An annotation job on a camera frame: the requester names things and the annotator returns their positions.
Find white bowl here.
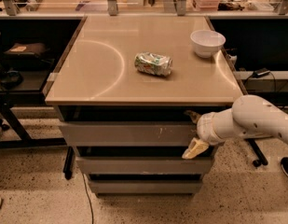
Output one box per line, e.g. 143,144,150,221
190,30,226,58

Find crushed green soda can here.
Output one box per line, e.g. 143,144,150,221
134,52,172,77

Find black shoe at right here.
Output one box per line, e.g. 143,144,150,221
281,157,288,177

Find grey bottom drawer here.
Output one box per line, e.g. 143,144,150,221
88,181,202,194

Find black bag under desk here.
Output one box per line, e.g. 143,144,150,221
3,43,49,71

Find black power adapter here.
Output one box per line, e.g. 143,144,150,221
253,68,270,78

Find black headphones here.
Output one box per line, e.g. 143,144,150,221
0,64,23,90

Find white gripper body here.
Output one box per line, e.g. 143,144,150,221
197,112,224,146

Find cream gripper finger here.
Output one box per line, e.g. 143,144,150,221
182,137,210,160
185,110,201,124

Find grey drawer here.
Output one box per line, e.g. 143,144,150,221
88,181,202,194
76,157,213,175
60,121,196,147

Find beige top drawer cabinet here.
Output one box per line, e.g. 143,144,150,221
46,15,242,195

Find grey top drawer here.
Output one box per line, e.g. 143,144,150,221
60,121,196,147

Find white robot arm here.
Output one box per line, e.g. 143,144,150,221
182,95,288,160

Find black floor cable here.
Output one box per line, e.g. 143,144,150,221
81,173,95,224

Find grey middle drawer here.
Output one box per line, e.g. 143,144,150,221
76,157,213,175

